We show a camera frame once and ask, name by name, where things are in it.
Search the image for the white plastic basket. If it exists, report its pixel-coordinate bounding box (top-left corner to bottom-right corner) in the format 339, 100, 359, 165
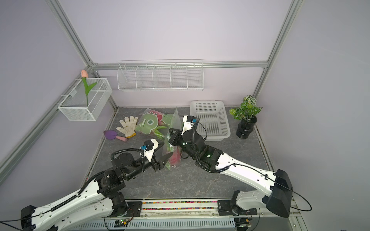
190, 101, 231, 141

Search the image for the potted green plant black vase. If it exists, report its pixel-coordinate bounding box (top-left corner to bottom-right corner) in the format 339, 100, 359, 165
229, 95, 262, 139

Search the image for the white mesh wall box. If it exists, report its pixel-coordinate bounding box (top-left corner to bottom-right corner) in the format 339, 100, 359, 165
58, 78, 112, 121

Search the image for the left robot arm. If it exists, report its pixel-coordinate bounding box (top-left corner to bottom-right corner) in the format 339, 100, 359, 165
19, 139, 172, 231

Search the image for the pink dragon fruit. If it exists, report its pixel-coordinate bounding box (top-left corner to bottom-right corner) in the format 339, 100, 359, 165
169, 149, 181, 167

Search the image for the dragon fruit in far bag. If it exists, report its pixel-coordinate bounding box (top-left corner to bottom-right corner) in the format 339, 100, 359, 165
150, 110, 166, 138

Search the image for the zip-top bag green print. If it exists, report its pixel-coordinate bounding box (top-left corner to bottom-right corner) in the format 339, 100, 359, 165
135, 108, 174, 140
161, 107, 183, 171

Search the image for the white vented cable duct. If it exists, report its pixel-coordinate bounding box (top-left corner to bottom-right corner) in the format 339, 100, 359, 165
72, 218, 236, 231

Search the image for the purple pink spatula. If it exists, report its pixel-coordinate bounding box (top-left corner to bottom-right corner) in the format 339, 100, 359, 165
103, 130, 128, 141

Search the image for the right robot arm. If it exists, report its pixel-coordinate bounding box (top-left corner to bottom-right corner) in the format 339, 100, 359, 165
169, 129, 295, 218

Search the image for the artificial pink tulip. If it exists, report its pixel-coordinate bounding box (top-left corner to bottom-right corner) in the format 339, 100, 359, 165
81, 70, 97, 107

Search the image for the white wire wall shelf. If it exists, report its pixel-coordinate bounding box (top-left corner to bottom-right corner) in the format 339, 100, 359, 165
117, 59, 204, 91

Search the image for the white knit glove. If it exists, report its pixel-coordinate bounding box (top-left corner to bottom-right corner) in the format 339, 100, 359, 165
116, 116, 138, 138

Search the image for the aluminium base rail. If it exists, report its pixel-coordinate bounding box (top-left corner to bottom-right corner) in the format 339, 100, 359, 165
86, 198, 298, 221

